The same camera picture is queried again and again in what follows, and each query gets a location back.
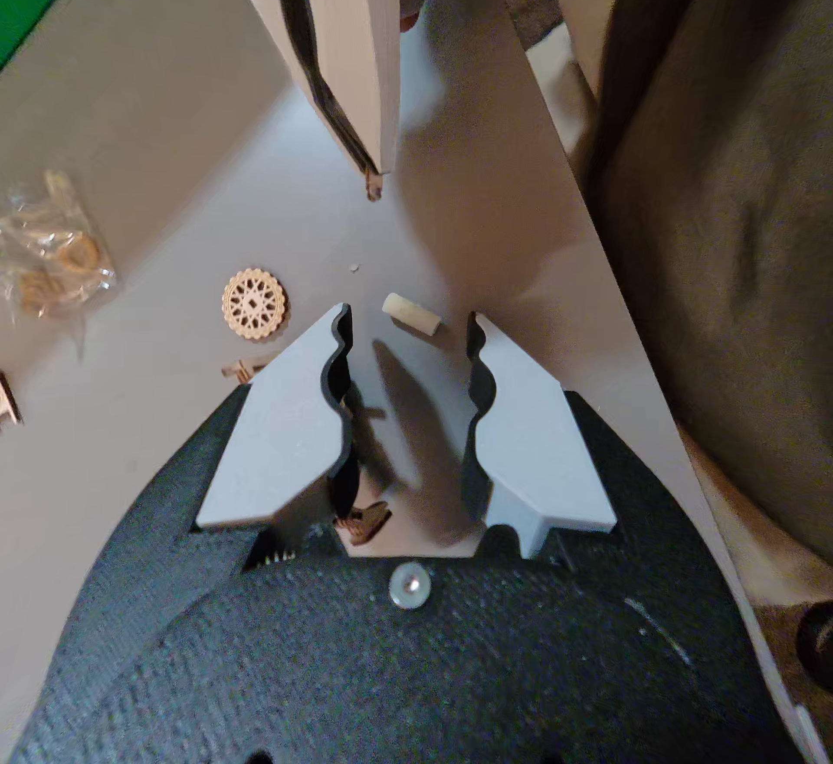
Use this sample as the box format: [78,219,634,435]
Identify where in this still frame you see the person's olive trousers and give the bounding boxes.
[586,0,833,583]

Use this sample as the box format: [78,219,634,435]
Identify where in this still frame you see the clear bag of wooden parts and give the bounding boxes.
[0,169,119,349]

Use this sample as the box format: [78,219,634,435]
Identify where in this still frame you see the zigzag wooden piece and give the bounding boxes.
[220,351,284,385]

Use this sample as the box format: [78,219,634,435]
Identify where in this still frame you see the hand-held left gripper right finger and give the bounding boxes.
[461,310,618,561]

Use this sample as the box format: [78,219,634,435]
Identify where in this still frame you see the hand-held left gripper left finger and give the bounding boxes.
[195,302,361,553]

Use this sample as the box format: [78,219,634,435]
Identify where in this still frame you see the flat perforated wooden piece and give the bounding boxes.
[0,372,25,428]

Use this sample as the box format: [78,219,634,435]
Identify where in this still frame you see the black chair caster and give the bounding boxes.
[797,601,833,695]

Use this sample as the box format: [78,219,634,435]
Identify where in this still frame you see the white cylinder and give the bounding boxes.
[381,292,443,337]

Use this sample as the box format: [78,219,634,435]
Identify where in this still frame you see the round wooden wheel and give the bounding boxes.
[221,267,289,342]

